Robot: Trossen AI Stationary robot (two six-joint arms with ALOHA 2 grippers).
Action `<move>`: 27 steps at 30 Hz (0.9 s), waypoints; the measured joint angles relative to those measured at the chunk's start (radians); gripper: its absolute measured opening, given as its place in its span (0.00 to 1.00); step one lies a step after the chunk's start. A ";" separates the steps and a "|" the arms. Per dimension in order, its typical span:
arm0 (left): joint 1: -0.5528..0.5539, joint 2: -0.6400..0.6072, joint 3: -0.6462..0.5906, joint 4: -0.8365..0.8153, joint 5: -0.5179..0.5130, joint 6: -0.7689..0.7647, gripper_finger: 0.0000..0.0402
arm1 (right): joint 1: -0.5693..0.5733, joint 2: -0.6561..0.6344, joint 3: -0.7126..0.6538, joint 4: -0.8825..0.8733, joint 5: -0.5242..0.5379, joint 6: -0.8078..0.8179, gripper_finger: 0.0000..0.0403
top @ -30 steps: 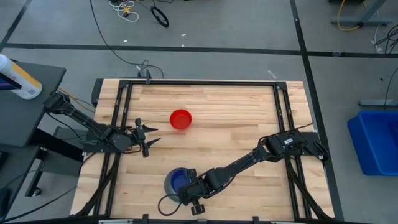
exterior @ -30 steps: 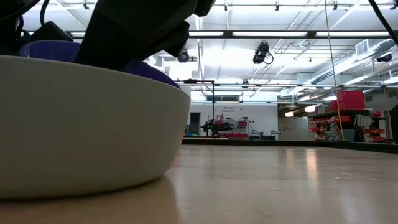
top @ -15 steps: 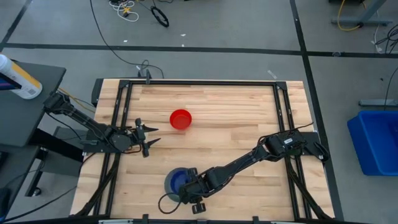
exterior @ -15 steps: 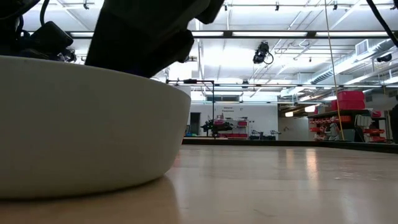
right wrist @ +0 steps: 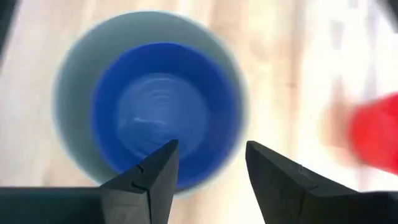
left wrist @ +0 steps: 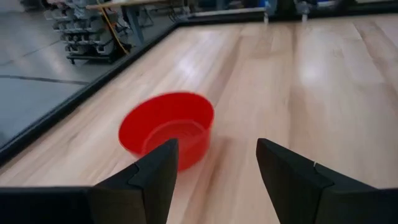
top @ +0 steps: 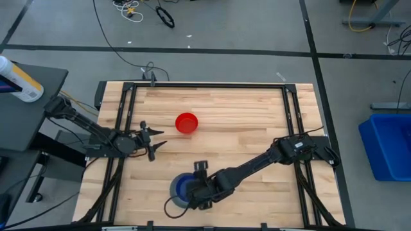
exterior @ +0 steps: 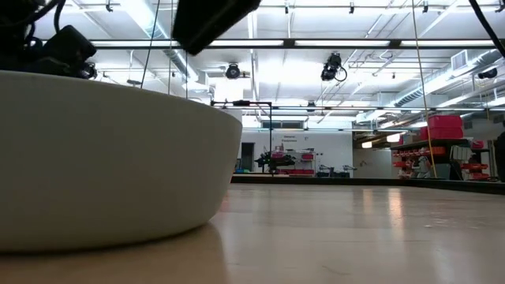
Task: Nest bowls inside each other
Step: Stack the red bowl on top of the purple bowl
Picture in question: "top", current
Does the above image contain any white coiled floor cable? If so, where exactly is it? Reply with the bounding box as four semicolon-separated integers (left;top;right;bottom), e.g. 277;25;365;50
112;0;144;24

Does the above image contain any black ring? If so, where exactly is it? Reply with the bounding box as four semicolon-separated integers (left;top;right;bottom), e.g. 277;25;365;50
155;6;176;29

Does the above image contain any grey metal floor bar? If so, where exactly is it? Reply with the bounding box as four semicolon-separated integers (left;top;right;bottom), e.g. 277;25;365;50
370;101;411;111

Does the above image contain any black table corner bracket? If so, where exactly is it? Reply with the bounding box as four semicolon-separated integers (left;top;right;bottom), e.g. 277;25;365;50
94;80;108;110

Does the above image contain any red plastic bowl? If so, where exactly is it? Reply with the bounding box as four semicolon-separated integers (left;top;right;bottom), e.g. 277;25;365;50
175;112;199;135

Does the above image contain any dark blue flat box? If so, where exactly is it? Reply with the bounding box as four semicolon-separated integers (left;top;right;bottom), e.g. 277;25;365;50
0;74;23;94

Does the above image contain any grey round bowl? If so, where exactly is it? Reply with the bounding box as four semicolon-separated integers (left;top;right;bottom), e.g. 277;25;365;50
169;173;202;210

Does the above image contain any white bottle with yellow label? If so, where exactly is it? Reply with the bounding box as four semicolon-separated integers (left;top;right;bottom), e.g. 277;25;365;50
0;55;44;103

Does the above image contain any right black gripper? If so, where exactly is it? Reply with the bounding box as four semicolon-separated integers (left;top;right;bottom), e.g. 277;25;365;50
188;160;220;211

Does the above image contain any dark grey side table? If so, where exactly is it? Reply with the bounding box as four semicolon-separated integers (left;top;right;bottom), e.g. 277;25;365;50
0;62;69;152

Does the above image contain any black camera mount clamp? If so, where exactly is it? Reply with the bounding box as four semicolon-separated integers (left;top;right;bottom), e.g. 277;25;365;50
142;71;157;88

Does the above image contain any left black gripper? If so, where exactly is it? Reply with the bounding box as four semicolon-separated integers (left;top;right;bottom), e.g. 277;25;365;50
132;120;168;162

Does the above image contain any black cable bundle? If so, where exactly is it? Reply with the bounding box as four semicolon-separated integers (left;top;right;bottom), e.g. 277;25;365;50
386;25;411;57

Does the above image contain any yellow floor cable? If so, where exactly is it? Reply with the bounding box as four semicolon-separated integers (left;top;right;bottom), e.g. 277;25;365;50
348;0;376;33

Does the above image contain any thin black floor cable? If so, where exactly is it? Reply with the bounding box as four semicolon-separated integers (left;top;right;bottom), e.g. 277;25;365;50
396;68;411;108

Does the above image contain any grey metal stand base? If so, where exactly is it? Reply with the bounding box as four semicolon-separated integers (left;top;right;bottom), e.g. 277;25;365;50
341;0;406;28

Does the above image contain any yellow-green thin cable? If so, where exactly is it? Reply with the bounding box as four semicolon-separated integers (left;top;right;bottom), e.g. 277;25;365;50
58;90;100;117

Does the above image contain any black aluminium table frame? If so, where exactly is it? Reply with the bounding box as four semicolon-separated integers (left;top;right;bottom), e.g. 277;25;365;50
72;81;346;231

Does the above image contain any long black floor cable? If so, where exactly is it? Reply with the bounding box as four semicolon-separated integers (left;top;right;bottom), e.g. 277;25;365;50
92;0;170;81

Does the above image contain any blue plastic bin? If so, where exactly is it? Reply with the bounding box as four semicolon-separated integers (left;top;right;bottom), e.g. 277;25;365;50
358;113;411;182

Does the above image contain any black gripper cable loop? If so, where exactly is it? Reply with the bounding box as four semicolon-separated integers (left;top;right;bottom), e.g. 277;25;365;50
163;194;194;220

